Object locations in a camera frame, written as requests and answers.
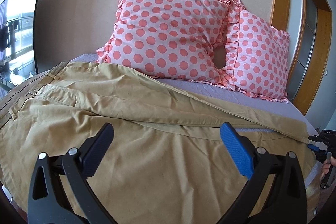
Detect wooden door frame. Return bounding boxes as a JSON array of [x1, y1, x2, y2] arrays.
[[270, 0, 333, 115]]

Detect person's right hand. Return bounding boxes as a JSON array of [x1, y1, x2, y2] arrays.
[[319, 156, 336, 181]]

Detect lavender bed sheet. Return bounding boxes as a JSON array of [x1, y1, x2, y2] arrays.
[[71, 53, 322, 187]]

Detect khaki pants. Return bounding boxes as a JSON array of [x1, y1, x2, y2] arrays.
[[1, 62, 315, 223]]

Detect black television screen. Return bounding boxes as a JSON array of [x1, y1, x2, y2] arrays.
[[1, 0, 38, 91]]

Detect large polka dot pillow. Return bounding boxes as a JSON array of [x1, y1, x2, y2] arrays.
[[97, 0, 230, 86]]

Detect small polka dot pillow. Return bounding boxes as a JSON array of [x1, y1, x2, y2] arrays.
[[220, 0, 290, 102]]

